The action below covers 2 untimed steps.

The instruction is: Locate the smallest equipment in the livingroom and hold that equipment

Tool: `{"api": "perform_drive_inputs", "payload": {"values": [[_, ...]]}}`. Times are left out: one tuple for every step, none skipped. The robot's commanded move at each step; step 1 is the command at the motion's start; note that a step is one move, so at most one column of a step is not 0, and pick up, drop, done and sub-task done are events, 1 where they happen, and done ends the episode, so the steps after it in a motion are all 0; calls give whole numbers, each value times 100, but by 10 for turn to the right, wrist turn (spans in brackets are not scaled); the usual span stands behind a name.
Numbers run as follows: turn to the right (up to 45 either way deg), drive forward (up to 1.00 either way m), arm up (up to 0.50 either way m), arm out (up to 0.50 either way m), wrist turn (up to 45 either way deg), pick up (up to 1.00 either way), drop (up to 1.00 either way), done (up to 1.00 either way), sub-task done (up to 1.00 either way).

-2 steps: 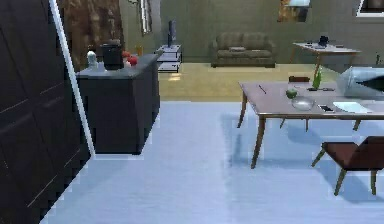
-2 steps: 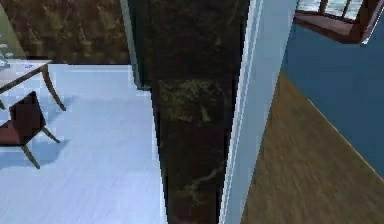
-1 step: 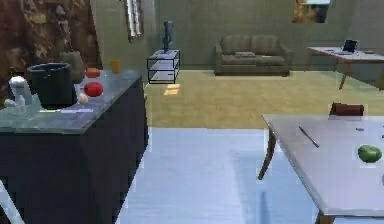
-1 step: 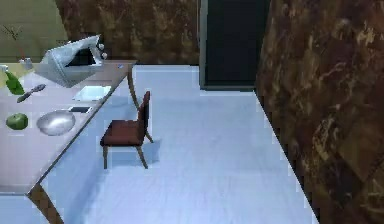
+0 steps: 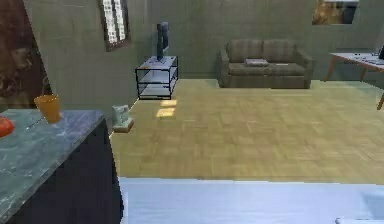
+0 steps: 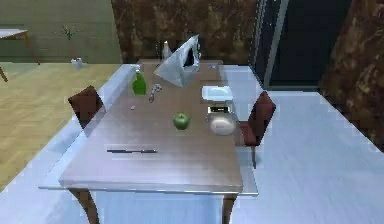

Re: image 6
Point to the dark glass door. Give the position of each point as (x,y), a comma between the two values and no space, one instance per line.
(300,43)

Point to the green spray bottle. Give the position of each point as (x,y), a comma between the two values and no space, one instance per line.
(139,83)

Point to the brown wooden dining table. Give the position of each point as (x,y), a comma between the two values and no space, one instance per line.
(166,160)

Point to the green apple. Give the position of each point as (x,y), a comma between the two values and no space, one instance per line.
(181,121)

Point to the white kitchen scale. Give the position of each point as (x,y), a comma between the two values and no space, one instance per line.
(217,96)

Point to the white table with wooden legs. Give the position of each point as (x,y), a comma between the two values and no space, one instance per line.
(13,36)

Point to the pale blue rug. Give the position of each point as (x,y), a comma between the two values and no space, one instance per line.
(300,150)

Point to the clear glass bottle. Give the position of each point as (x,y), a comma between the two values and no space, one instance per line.
(166,50)

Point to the small blue object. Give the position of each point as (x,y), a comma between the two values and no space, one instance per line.
(212,66)

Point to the pale round bowl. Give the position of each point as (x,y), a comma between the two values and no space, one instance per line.
(221,125)

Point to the dark red chair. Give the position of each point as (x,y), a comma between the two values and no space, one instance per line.
(87,105)
(258,121)

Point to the black knife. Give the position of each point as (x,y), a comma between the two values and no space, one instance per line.
(131,151)

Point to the grey scissors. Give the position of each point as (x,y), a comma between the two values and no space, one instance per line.
(154,91)

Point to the house plant in white pot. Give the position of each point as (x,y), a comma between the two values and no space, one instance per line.
(74,50)

